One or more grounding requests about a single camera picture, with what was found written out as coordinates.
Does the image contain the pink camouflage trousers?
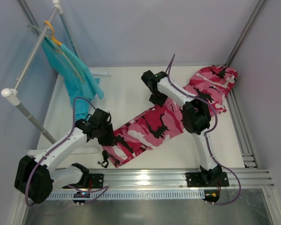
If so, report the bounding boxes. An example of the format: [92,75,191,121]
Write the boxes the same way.
[102,66,243,169]

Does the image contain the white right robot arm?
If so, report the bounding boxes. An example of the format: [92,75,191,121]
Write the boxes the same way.
[141,70,222,185]

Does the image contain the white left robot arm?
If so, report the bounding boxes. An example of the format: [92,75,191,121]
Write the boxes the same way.
[14,108,115,206]

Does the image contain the orange plastic hanger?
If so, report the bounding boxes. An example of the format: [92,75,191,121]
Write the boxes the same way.
[44,20,62,46]

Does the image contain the clear green hanger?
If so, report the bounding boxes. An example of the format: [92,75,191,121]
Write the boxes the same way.
[45,25,84,83]

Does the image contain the turquoise t-shirt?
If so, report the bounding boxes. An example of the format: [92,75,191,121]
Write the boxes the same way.
[42,38,104,120]

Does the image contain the white clothes rack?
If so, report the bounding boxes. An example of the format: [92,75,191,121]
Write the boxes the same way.
[1,0,112,157]

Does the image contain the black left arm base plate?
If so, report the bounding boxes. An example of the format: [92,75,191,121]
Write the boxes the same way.
[71,173,104,189]

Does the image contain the aluminium frame rail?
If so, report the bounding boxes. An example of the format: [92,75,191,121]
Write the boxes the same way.
[90,168,274,190]

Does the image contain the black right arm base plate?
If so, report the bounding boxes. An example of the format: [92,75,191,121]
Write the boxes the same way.
[185,172,229,188]

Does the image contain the grey slotted cable duct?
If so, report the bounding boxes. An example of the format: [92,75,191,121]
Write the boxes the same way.
[47,189,205,201]

